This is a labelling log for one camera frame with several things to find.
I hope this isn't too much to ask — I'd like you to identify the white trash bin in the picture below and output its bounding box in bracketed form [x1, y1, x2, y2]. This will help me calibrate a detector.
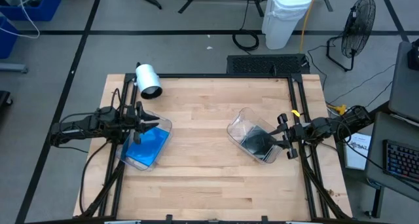
[261, 0, 314, 50]

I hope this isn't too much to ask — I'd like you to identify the clear plastic bin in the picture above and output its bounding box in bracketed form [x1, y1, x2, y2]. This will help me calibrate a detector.
[116, 109, 173, 172]
[227, 107, 289, 164]

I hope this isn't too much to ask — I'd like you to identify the yellow cable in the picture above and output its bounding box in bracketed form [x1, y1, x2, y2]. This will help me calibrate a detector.
[299, 0, 320, 54]

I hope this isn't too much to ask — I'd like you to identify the clear jewel case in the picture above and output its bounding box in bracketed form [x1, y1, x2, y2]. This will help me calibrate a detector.
[240, 125, 278, 159]

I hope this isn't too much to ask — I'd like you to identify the coiled black cable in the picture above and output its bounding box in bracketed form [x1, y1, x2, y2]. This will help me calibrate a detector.
[232, 0, 261, 52]

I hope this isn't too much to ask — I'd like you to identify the grey desk top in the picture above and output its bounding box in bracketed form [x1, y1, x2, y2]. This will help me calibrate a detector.
[365, 112, 419, 218]
[388, 40, 419, 123]

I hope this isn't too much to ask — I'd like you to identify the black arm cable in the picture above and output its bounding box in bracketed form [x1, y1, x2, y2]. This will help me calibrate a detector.
[79, 140, 111, 215]

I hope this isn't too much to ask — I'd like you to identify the black desk device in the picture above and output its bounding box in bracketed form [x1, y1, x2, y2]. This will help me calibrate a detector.
[407, 37, 419, 71]

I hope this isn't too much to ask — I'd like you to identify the black aluminium frame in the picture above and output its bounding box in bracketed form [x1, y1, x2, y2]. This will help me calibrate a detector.
[73, 72, 353, 224]

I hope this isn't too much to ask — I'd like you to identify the black floor cable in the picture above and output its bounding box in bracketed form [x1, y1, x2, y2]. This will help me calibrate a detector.
[306, 43, 397, 107]

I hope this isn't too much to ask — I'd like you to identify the black equipment piece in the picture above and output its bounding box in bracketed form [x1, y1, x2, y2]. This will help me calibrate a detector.
[0, 90, 14, 109]

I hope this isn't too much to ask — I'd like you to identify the white cylindrical lamp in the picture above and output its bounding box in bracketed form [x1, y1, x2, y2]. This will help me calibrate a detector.
[135, 63, 164, 100]

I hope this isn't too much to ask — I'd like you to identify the grey metal bar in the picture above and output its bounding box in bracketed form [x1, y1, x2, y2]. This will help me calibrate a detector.
[0, 62, 29, 75]

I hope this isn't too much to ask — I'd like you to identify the black backlit keyboard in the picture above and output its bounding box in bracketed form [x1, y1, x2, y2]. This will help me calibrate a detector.
[382, 139, 419, 185]

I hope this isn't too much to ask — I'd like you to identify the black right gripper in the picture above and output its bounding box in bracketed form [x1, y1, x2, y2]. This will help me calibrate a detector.
[270, 113, 305, 160]

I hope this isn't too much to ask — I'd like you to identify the white printed paper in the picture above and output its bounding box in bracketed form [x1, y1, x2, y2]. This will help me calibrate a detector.
[343, 132, 373, 172]

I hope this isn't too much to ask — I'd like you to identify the black perforated computer case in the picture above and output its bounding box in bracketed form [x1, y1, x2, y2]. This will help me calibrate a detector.
[225, 53, 311, 76]

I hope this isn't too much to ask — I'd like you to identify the blue storage bin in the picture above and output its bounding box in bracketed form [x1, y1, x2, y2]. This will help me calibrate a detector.
[0, 0, 62, 22]
[0, 16, 20, 60]

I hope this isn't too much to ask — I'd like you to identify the white cable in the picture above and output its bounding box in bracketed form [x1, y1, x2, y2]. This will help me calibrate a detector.
[0, 0, 41, 40]

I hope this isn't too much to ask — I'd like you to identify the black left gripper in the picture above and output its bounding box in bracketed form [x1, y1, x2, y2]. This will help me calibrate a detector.
[128, 101, 160, 145]

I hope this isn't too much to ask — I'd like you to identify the black floor fan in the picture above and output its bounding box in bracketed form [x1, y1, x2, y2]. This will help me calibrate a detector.
[325, 0, 377, 72]

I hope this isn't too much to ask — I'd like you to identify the yellow power plug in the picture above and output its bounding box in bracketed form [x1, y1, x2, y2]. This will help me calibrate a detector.
[327, 104, 347, 117]

